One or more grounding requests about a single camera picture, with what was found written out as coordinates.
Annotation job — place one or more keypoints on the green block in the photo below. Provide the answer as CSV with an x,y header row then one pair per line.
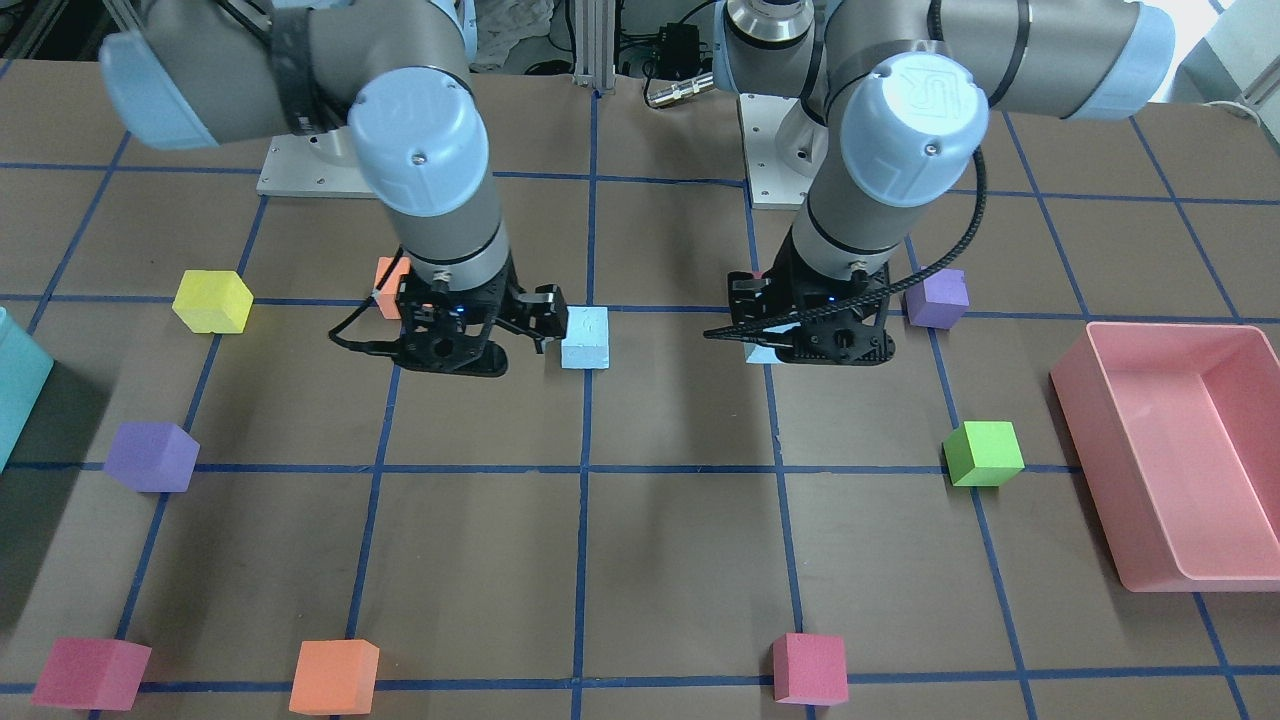
x,y
983,454

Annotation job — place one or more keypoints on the pink block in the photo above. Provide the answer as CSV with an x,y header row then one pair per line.
x,y
810,669

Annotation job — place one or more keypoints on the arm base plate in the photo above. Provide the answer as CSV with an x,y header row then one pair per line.
x,y
783,149
320,167

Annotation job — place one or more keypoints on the orange block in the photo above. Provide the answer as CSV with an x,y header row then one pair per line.
x,y
387,280
335,678

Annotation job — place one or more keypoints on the light blue block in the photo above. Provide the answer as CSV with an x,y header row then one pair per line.
x,y
587,345
757,354

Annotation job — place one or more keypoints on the cyan plastic bin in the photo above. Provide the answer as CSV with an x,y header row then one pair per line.
x,y
25,367

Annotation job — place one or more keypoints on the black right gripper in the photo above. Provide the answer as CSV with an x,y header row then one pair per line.
x,y
532,308

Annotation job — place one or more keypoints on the pink plastic bin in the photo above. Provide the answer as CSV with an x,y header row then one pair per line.
x,y
1177,430

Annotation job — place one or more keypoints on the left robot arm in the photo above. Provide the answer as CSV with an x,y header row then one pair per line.
x,y
904,90

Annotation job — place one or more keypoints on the aluminium frame post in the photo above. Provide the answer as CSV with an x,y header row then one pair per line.
x,y
594,35

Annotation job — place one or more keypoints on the yellow block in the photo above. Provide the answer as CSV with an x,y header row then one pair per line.
x,y
213,301

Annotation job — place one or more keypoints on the magenta block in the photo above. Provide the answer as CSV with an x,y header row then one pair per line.
x,y
91,674

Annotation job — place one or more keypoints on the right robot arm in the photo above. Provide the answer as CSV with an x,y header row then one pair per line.
x,y
195,74

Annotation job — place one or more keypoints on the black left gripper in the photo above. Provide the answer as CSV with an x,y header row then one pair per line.
x,y
748,291

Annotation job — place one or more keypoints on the purple block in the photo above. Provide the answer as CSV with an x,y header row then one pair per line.
x,y
939,301
152,456

